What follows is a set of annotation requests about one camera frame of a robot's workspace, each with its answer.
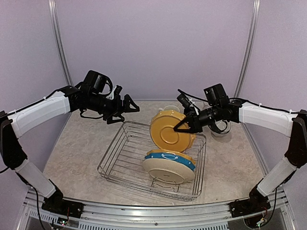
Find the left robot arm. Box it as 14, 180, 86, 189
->
0, 70, 140, 213

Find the right frame post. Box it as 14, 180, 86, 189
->
234, 0, 260, 97

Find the white ribbed mug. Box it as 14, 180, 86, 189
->
158, 105, 180, 113

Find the tall clear glass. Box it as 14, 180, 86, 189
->
202, 102, 215, 110

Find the cream plate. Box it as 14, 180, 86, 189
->
142, 159, 195, 184

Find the white blue-rimmed bowl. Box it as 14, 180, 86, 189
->
209, 120, 232, 137

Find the yellow oval dish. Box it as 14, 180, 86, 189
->
150, 110, 196, 152
147, 149, 196, 165

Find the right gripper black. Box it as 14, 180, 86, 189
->
174, 103, 222, 132

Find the wire dish rack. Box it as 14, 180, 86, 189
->
97, 121, 206, 201

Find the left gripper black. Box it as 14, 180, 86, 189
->
88, 92, 140, 124

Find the blue oval dish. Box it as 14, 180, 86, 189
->
144, 152, 196, 171

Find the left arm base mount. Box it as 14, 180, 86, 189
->
42, 180, 84, 219

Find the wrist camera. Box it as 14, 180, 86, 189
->
106, 85, 122, 100
177, 89, 201, 115

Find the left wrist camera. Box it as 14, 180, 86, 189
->
106, 85, 122, 100

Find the left frame post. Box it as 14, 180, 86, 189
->
48, 0, 73, 85

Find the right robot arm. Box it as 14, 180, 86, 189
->
174, 83, 307, 213

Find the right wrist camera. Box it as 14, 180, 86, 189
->
177, 89, 201, 115

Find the frame post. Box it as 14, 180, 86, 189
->
234, 0, 260, 97
48, 0, 73, 85

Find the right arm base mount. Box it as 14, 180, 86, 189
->
228, 188, 271, 218

